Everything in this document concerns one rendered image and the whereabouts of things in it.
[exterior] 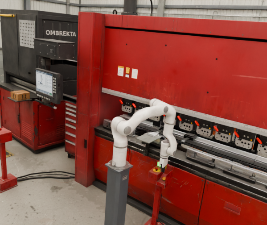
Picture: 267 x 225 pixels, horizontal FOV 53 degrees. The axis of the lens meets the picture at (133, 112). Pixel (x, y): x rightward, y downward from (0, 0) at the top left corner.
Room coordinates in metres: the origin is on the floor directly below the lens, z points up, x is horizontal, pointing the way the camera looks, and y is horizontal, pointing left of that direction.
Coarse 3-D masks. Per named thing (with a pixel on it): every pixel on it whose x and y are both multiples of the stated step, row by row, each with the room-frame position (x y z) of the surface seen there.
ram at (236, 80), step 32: (128, 32) 3.18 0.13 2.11; (128, 64) 3.15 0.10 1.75; (160, 64) 2.91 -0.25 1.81; (192, 64) 2.70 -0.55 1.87; (224, 64) 2.52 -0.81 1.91; (256, 64) 2.36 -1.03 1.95; (160, 96) 2.88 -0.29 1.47; (192, 96) 2.67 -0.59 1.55; (224, 96) 2.49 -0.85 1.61; (256, 96) 2.33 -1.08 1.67
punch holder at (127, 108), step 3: (123, 99) 3.17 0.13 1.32; (126, 99) 3.15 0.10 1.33; (123, 102) 3.17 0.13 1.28; (126, 102) 3.15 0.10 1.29; (129, 102) 3.12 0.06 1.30; (132, 102) 3.11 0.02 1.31; (135, 102) 3.15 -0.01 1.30; (126, 105) 3.15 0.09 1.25; (129, 105) 3.12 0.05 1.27; (132, 105) 3.11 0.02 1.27; (123, 108) 3.16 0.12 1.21; (126, 108) 3.14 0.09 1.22; (129, 108) 3.13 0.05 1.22; (132, 108) 3.12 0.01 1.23; (126, 111) 3.14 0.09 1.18; (129, 111) 3.11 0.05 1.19; (132, 111) 3.13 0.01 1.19
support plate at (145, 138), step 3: (141, 135) 2.85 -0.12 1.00; (144, 135) 2.85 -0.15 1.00; (147, 135) 2.86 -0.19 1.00; (156, 135) 2.89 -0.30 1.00; (138, 138) 2.74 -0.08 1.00; (141, 138) 2.75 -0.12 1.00; (144, 138) 2.76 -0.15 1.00; (147, 138) 2.77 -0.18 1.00; (150, 138) 2.78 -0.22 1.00; (153, 138) 2.78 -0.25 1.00; (156, 138) 2.79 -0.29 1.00; (144, 141) 2.68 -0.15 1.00; (147, 141) 2.69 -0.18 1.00; (150, 141) 2.70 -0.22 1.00; (153, 141) 2.72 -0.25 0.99
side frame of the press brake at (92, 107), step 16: (80, 16) 3.34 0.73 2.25; (96, 16) 3.26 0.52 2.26; (80, 32) 3.33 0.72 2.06; (96, 32) 3.27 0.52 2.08; (80, 48) 3.33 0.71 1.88; (96, 48) 3.28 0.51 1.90; (80, 64) 3.32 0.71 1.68; (96, 64) 3.29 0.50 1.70; (80, 80) 3.32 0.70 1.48; (96, 80) 3.30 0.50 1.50; (80, 96) 3.31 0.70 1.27; (96, 96) 3.31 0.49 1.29; (112, 96) 3.57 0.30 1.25; (80, 112) 3.31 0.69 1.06; (96, 112) 3.32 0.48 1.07; (112, 112) 3.59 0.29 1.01; (80, 128) 3.30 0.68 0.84; (80, 144) 3.30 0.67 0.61; (80, 160) 3.29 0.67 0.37; (80, 176) 3.29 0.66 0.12
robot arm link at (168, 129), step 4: (164, 124) 2.35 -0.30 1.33; (168, 124) 2.32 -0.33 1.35; (172, 124) 2.32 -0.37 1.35; (164, 128) 2.34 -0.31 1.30; (168, 128) 2.31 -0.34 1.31; (172, 128) 2.32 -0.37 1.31; (164, 132) 2.33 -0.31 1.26; (168, 132) 2.31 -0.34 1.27; (172, 132) 2.33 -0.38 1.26; (168, 136) 2.30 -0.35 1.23; (172, 136) 2.32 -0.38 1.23; (168, 140) 2.29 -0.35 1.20; (172, 140) 2.28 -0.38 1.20; (172, 144) 2.27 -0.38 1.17; (176, 144) 2.29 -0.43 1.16; (168, 148) 2.30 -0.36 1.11; (172, 148) 2.26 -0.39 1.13; (176, 148) 2.29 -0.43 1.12; (168, 152) 2.28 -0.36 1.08; (172, 152) 2.26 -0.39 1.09
